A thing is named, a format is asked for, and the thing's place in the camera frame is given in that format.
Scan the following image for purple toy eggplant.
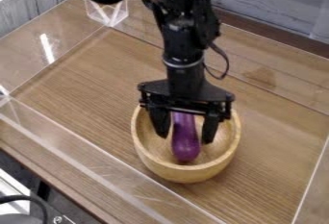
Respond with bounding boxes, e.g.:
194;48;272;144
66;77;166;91
173;112;201;162

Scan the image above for oval wooden bowl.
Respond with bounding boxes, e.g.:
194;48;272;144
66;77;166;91
131;107;242;184

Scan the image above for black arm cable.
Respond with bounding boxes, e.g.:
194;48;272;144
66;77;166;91
203;41;231;81

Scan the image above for clear acrylic corner bracket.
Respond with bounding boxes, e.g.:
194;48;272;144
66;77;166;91
83;0;128;28

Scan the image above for clear acrylic enclosure walls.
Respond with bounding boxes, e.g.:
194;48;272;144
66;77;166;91
0;0;329;224

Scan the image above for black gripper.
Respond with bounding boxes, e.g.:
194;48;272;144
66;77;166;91
138;59;235;144

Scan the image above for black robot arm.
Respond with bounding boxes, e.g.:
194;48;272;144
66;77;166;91
91;0;235;143

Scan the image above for black cable bottom left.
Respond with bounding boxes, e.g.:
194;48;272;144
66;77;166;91
0;194;47;224

